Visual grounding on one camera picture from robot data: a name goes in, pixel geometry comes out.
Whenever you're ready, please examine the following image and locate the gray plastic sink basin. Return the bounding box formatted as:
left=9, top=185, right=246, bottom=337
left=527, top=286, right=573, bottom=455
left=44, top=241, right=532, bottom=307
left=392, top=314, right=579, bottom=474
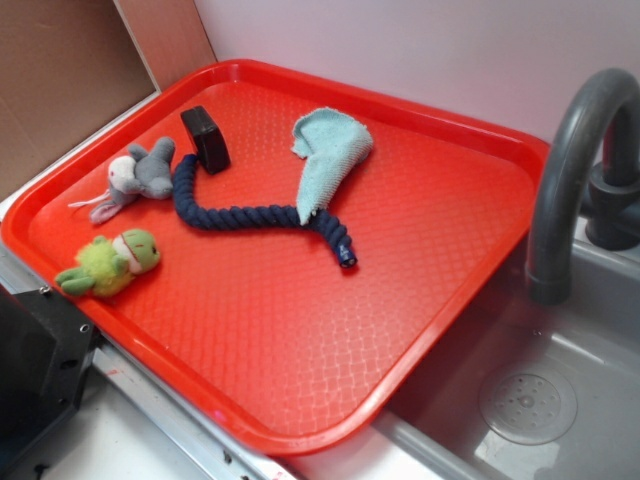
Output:
left=372, top=213, right=640, bottom=480

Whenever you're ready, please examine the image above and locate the light blue cloth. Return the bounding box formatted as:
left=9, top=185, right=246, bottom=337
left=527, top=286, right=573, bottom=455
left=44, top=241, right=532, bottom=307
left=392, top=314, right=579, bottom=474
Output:
left=292, top=107, right=374, bottom=225

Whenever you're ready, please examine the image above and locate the brown cardboard panel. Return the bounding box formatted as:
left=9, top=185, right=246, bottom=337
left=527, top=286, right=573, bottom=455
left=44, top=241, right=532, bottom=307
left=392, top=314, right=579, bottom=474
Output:
left=1, top=1, right=216, bottom=200

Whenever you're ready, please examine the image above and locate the green plush frog toy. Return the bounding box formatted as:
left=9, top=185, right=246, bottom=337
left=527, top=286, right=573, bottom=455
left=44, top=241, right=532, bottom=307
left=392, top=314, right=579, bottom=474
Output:
left=55, top=229, right=161, bottom=298

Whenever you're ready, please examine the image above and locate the sink drain strainer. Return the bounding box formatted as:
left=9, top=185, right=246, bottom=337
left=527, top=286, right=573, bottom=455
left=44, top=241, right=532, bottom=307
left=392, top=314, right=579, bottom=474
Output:
left=478, top=362, right=578, bottom=446

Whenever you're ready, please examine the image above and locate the gray plush mouse toy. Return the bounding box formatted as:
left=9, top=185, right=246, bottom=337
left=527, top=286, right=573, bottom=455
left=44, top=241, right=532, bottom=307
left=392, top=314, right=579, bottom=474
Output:
left=68, top=137, right=176, bottom=224

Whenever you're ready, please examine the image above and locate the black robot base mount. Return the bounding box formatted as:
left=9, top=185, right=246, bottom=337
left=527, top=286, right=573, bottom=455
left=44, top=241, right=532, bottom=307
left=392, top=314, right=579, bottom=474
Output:
left=1, top=288, right=97, bottom=479

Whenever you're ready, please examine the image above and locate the red plastic tray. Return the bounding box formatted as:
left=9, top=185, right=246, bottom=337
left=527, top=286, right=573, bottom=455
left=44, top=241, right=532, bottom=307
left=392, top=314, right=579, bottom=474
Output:
left=1, top=60, right=548, bottom=456

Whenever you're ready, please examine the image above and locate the dark blue braided rope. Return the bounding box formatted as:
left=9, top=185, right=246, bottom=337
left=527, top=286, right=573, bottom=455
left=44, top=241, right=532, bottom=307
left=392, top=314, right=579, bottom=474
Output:
left=172, top=153, right=359, bottom=271

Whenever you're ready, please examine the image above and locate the black rectangular block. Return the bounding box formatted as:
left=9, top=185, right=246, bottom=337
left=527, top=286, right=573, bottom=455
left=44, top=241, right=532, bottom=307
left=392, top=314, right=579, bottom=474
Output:
left=180, top=105, right=231, bottom=175

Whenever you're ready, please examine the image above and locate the gray curved faucet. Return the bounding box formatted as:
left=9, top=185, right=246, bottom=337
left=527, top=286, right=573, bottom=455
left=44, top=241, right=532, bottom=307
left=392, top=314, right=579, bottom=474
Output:
left=525, top=68, right=639, bottom=305

